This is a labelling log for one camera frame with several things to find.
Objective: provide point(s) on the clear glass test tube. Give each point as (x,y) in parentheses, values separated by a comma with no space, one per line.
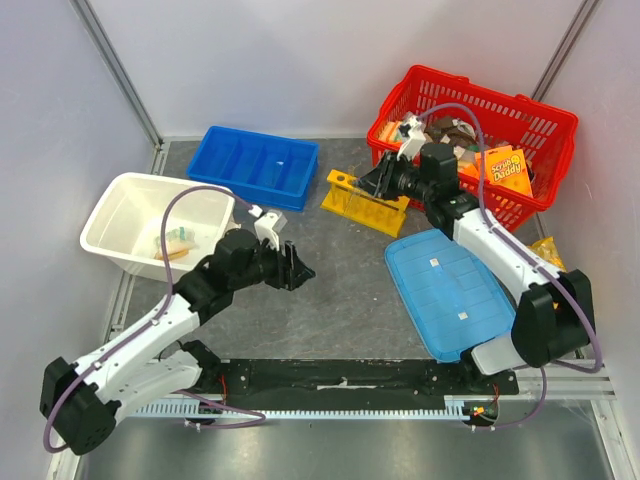
(349,187)

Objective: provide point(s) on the white cable duct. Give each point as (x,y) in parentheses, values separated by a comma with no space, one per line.
(179,407)

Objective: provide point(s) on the red shopping basket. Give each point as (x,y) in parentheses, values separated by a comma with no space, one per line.
(545,134)

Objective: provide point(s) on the tan rubber band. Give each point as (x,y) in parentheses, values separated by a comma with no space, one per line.
(172,255)

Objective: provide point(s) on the yellow test tube rack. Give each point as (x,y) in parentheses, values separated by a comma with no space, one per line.
(385,216)

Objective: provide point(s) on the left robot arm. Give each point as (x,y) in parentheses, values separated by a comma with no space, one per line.
(83,401)

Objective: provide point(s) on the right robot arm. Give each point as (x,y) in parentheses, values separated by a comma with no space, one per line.
(554,315)

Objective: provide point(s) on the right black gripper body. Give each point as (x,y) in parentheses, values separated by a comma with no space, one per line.
(386,175)

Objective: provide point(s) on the clear bag of swabs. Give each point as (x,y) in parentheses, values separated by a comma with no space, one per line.
(180,238)

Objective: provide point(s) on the blue divided plastic tray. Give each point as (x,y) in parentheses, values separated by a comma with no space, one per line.
(240,161)

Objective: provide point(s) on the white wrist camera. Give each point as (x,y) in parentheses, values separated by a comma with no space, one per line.
(267,225)
(413,135)

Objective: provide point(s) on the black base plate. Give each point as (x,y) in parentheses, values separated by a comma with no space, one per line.
(346,385)

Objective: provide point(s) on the orange green sponge pack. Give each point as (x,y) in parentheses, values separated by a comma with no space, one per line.
(391,133)

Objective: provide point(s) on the light blue plastic lid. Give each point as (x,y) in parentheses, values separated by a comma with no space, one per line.
(453,300)

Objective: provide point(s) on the orange Scrub Daddy package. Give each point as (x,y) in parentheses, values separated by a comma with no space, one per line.
(507,167)

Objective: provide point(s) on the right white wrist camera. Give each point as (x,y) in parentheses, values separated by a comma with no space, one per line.
(413,135)

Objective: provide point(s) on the short clear glass tube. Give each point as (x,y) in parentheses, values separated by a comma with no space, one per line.
(355,200)

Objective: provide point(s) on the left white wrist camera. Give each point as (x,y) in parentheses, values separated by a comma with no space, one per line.
(267,225)

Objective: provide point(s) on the white plastic tub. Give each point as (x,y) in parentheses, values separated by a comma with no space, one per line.
(125,224)

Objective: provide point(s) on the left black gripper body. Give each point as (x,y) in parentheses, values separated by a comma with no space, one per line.
(276,269)

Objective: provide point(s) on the yellow Lays chips bag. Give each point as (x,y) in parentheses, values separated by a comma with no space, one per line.
(547,253)

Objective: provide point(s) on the clear glass pipette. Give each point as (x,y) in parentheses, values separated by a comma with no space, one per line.
(274,173)

